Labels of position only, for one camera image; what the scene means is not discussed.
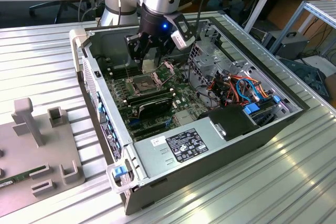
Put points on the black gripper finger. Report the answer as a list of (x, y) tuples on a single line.
[(165, 48), (134, 47)]

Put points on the silver green CPU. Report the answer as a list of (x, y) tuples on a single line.
[(148, 66)]

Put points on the black CPU socket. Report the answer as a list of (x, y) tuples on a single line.
[(143, 85)]

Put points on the black RAM slot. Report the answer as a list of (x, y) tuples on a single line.
[(119, 66), (152, 93), (121, 73), (153, 98)]

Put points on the silver drive cage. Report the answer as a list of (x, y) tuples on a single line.
[(210, 62)]

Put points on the green motherboard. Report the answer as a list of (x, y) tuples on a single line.
[(183, 95)]

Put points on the black graphics card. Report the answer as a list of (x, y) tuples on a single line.
[(155, 108)]

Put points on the silver chipset heatsink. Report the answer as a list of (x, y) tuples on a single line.
[(183, 117)]

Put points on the blue expansion slot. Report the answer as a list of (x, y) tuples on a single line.
[(134, 123)]

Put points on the black expansion slot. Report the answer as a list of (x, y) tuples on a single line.
[(149, 127), (145, 133)]

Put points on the black office chair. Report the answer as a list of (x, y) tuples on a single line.
[(61, 3)]

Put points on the blue disk carrier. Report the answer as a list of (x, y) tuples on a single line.
[(250, 110)]

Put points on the silver power supply unit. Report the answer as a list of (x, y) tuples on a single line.
[(155, 161)]

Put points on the small blue drive latch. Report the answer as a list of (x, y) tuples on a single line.
[(276, 98)]

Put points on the silver disk bay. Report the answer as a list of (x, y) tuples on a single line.
[(267, 115)]

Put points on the brown cardboard sheet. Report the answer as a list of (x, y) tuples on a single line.
[(283, 11)]

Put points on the blue case latch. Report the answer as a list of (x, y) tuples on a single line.
[(118, 171)]

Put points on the grey open PC case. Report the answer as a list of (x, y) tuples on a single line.
[(210, 171)]

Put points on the dark tinted plastic bin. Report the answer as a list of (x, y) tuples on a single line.
[(302, 72)]

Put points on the grey parts rack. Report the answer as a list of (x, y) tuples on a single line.
[(26, 150)]

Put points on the green RAM stick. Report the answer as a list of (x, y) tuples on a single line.
[(23, 175)]

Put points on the brown cardboard box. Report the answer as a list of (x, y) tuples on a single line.
[(331, 85)]

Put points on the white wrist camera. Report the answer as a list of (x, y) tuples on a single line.
[(180, 42)]

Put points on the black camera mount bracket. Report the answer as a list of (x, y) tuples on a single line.
[(183, 27)]

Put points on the aluminium frame shelf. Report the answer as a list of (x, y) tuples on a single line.
[(323, 14)]

